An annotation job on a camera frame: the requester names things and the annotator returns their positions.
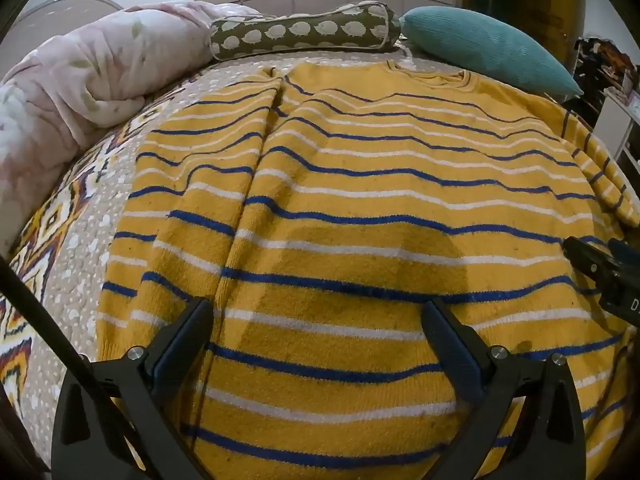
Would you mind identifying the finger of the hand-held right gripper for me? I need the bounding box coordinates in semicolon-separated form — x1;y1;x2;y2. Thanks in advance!
607;238;640;267
562;237;620;287

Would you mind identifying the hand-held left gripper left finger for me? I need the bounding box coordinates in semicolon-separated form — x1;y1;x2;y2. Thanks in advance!
50;297;216;480

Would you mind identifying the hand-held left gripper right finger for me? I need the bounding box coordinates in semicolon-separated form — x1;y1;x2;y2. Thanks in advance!
422;300;588;480

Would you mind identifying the yellow striped sweater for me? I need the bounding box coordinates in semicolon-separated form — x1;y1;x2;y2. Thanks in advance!
95;57;640;480

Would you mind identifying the beige dotted quilt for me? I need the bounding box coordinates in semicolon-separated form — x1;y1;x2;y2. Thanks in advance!
10;42;466;466

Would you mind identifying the white shelf unit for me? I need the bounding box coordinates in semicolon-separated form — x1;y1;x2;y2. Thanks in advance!
601;84;640;166

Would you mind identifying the geometric patterned blanket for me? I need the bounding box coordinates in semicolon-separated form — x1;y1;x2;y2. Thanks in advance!
0;105;166;411

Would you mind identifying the teal pillow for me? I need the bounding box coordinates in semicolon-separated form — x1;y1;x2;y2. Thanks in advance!
400;6;584;102

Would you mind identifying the pink floral comforter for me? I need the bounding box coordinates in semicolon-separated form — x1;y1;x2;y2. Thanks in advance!
0;0;263;248

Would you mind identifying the olive hedgehog print bolster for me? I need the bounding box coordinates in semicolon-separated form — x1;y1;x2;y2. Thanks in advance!
209;2;402;62

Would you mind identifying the black cable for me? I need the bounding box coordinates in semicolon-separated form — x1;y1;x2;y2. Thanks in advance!
0;254;148;476

